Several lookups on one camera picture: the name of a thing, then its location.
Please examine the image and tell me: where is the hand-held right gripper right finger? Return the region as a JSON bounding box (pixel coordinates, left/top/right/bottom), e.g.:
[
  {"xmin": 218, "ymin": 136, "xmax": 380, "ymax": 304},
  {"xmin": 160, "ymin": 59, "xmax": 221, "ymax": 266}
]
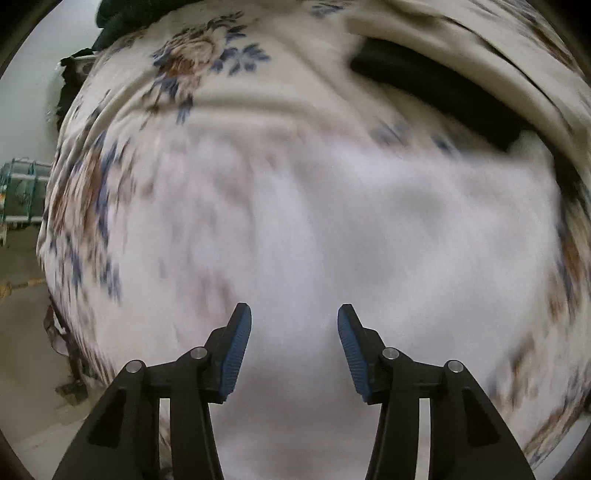
[{"xmin": 337, "ymin": 303, "xmax": 537, "ymax": 480}]

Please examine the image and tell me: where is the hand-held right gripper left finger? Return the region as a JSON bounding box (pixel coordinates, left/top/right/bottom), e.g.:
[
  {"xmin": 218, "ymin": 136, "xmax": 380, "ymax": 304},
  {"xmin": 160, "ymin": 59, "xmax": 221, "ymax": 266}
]
[{"xmin": 52, "ymin": 302, "xmax": 253, "ymax": 480}]

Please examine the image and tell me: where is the floral printed bed sheet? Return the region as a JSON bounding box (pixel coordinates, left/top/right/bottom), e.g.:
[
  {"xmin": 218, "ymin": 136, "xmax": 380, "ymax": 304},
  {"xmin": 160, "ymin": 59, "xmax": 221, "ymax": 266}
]
[{"xmin": 37, "ymin": 0, "xmax": 591, "ymax": 480}]

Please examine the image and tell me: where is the black cloth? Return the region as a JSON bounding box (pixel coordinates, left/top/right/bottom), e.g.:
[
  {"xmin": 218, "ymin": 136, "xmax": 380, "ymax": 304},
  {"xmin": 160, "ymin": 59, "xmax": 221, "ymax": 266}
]
[{"xmin": 350, "ymin": 39, "xmax": 550, "ymax": 152}]

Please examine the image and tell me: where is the dark cloth pile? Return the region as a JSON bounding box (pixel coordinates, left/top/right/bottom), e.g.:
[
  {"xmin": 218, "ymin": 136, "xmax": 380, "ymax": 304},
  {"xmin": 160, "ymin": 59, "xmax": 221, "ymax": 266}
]
[{"xmin": 92, "ymin": 0, "xmax": 162, "ymax": 52}]

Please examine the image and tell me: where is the teal metal frame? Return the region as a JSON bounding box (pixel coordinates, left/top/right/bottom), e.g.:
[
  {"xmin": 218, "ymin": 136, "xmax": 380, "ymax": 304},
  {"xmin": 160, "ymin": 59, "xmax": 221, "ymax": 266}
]
[{"xmin": 0, "ymin": 158, "xmax": 52, "ymax": 228}]

